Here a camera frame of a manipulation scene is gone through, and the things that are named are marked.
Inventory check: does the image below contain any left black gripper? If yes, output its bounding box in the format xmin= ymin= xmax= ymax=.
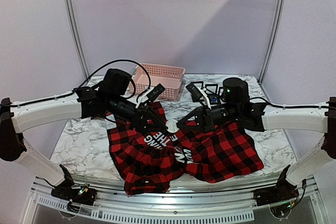
xmin=107 ymin=93 xmax=167 ymax=132

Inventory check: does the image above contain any red black plaid shirt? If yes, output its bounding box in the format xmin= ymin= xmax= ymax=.
xmin=104 ymin=101 xmax=265 ymax=195

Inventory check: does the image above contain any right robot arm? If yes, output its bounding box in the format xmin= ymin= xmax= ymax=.
xmin=166 ymin=78 xmax=335 ymax=201

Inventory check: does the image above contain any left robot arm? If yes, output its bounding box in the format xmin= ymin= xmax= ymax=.
xmin=1 ymin=69 xmax=166 ymax=200

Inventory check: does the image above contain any black display box middle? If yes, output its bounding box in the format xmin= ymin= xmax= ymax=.
xmin=204 ymin=84 xmax=221 ymax=105

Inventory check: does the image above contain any black display box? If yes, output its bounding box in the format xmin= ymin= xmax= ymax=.
xmin=204 ymin=84 xmax=221 ymax=105
xmin=186 ymin=81 xmax=206 ymax=102

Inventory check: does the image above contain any black display box left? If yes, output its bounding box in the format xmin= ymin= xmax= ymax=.
xmin=186 ymin=81 xmax=206 ymax=102

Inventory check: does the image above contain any pink plastic basket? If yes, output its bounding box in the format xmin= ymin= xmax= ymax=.
xmin=132 ymin=63 xmax=185 ymax=100

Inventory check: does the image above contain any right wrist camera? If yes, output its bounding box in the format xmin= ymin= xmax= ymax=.
xmin=186 ymin=83 xmax=212 ymax=109

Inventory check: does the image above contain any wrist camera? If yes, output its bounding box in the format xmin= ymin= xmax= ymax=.
xmin=135 ymin=83 xmax=165 ymax=109
xmin=186 ymin=83 xmax=212 ymax=109

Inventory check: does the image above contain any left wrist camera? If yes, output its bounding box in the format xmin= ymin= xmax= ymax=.
xmin=135 ymin=83 xmax=165 ymax=109

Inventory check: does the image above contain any aluminium front rail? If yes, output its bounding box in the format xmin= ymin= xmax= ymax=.
xmin=22 ymin=175 xmax=328 ymax=223

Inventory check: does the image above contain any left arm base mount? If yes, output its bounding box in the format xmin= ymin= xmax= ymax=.
xmin=51 ymin=180 xmax=97 ymax=214

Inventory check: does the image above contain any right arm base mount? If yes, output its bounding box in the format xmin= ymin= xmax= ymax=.
xmin=253 ymin=179 xmax=307 ymax=217

